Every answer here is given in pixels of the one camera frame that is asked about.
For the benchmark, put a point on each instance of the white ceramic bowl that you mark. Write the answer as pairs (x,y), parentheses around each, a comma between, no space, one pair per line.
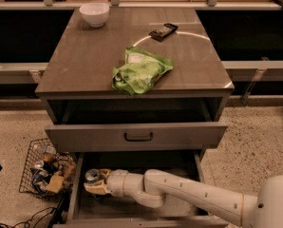
(95,14)

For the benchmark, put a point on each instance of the green chip bag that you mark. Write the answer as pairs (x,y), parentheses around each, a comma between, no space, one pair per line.
(140,72)

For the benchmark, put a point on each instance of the yellow sponge in basket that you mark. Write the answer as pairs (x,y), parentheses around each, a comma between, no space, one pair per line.
(55,184)

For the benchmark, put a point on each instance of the grey right rail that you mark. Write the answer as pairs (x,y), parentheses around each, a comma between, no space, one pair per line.
(258,71)

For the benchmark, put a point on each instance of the black drawer handle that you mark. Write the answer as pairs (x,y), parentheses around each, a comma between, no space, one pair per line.
(137,139)

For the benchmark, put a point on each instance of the grey top drawer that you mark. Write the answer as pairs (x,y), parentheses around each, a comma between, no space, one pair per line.
(109,137)

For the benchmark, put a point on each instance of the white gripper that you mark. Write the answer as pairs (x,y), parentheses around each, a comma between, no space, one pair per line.
(116,181)

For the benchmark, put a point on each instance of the redbull can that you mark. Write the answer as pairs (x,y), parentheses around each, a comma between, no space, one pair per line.
(92,176)

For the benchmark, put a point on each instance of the grey drawer cabinet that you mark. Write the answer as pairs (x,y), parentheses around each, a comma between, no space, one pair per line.
(77,85)

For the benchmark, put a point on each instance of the grey left rail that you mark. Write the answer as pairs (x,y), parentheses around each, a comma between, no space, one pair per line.
(21,73)

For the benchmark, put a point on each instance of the grey open middle drawer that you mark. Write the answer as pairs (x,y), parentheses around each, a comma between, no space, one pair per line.
(91,211)

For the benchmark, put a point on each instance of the black wire basket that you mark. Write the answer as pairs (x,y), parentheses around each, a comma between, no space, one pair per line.
(42,162)

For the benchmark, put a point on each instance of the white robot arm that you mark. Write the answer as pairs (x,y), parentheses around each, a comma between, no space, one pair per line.
(264,210)

